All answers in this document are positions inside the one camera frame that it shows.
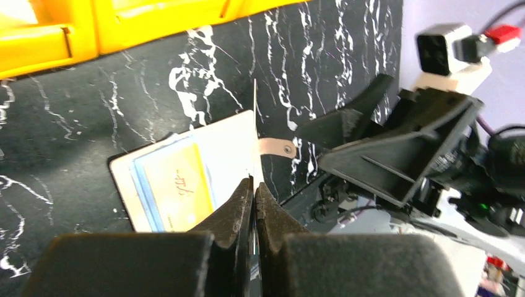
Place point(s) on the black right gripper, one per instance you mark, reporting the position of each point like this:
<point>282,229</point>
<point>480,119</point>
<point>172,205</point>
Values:
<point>432,143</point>

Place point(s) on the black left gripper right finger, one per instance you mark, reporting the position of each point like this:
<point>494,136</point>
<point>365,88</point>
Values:
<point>297,262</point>

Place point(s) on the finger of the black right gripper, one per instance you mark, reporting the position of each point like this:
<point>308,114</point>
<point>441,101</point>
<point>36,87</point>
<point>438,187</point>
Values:
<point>348,123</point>

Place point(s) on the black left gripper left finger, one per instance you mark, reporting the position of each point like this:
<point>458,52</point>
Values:
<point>211,259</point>

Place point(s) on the beige leather card holder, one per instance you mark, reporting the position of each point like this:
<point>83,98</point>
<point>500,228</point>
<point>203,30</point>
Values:
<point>231,151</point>

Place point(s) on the middle orange bin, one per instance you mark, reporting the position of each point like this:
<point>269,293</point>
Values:
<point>124,24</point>

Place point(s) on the orange bin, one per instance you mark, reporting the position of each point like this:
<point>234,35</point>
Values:
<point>40,35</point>
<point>124,24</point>

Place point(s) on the left orange bin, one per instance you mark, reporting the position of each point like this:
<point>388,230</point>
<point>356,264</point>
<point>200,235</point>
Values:
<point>40,35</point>

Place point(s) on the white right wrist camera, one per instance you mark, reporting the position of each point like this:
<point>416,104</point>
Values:
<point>454,58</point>

